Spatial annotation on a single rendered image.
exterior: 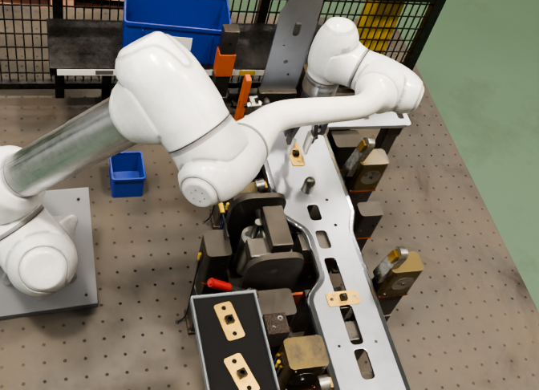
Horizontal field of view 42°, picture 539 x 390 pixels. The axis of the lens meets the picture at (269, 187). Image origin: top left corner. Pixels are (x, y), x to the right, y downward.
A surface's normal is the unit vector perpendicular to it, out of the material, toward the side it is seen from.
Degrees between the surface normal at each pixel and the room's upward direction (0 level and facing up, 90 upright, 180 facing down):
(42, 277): 49
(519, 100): 0
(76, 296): 45
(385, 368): 0
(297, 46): 90
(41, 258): 54
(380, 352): 0
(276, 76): 90
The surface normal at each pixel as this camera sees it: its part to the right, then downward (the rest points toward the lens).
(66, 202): 0.34, 0.10
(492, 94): 0.21, -0.63
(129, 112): -0.53, 0.44
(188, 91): 0.48, -0.05
